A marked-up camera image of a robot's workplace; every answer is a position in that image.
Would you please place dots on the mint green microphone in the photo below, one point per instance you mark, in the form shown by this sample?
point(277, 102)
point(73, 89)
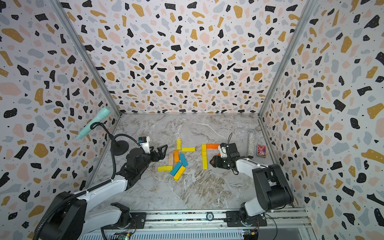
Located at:
point(101, 115)

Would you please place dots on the beige wooden block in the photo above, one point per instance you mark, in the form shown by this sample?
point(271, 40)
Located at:
point(171, 159)

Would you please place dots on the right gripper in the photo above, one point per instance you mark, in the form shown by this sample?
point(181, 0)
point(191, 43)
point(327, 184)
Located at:
point(218, 161)

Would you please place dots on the orange block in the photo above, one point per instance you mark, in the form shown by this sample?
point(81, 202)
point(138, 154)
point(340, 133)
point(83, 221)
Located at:
point(212, 146)

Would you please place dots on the teal block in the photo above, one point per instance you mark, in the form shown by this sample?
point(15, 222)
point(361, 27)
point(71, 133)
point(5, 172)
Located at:
point(176, 168)
point(183, 160)

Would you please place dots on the teal block upper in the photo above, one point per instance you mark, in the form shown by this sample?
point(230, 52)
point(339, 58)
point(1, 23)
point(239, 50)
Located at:
point(183, 160)

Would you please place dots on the black microphone stand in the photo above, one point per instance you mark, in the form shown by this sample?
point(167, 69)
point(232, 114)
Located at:
point(118, 147)

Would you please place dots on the yellow block bottom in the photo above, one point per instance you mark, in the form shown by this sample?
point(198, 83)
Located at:
point(179, 173)

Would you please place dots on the red playing card box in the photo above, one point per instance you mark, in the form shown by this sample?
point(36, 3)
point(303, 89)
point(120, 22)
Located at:
point(261, 151)

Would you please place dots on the orange block vertical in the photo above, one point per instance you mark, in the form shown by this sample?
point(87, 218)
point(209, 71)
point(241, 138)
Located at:
point(176, 156)

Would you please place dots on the yellow block top vertical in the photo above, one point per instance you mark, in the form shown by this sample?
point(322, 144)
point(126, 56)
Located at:
point(179, 144)

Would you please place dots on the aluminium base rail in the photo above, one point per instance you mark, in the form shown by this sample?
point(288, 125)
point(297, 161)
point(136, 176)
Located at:
point(285, 224)

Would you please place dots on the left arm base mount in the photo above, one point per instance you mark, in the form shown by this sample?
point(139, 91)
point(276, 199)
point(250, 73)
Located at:
point(135, 220)

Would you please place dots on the yellow block left horizontal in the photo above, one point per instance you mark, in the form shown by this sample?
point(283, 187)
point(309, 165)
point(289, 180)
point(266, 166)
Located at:
point(165, 168)

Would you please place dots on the glitter filled clear tube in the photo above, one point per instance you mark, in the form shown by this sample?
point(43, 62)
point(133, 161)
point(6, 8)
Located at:
point(251, 143)

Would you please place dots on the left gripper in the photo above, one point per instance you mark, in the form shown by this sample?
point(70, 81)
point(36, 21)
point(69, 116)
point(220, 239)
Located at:
point(162, 155)

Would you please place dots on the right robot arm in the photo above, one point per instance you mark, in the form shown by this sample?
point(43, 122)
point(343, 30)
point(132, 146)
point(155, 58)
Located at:
point(272, 189)

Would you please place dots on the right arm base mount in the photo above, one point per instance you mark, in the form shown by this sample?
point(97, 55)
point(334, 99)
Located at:
point(240, 218)

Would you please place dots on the teal block lower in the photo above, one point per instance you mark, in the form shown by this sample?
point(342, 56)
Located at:
point(176, 168)

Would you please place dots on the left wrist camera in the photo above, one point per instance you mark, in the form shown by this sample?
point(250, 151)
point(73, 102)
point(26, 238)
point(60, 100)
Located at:
point(144, 143)

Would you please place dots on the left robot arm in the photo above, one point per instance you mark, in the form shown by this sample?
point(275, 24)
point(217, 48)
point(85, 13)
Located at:
point(70, 215)

